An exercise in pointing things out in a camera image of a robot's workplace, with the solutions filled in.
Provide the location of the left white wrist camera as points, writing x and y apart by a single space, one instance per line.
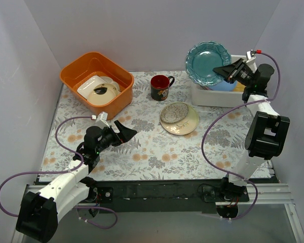
101 120

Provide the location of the cream and green floral plate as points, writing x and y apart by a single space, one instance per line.
185 126

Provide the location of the speckled grey stoneware plate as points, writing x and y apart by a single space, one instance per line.
174 113

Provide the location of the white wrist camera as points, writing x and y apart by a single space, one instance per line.
101 120
250 57

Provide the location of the woven bamboo tray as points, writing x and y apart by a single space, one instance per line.
239 87

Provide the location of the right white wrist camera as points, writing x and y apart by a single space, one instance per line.
250 57

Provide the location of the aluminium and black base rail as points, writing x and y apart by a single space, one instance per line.
161 195

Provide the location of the white square dish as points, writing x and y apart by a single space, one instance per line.
88 86

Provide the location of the dark teal scalloped plate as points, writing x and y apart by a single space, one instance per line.
202 59

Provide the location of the cream plate with black motif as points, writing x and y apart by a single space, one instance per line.
102 94

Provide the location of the black and red mug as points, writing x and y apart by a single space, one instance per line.
159 87

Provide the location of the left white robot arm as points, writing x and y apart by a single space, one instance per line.
41 211

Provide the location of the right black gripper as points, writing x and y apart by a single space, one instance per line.
233 71

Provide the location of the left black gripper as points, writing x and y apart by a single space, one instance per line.
117 135

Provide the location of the cream floral plate in bin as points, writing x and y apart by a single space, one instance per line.
109 80

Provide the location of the white plastic bin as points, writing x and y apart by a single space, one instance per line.
201 97

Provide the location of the orange plastic bin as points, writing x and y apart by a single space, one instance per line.
93 63

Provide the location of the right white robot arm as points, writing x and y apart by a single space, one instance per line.
267 133

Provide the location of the light blue plate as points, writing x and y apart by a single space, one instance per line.
222 86

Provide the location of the floral patterned table mat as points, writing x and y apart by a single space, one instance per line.
216 145

